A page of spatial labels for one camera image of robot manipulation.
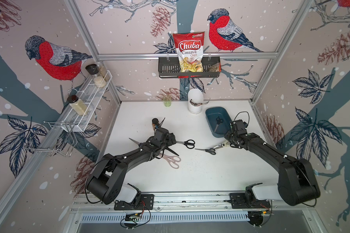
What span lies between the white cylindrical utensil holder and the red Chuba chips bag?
0.20m

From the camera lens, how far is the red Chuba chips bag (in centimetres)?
81

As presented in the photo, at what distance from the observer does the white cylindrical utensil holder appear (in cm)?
106
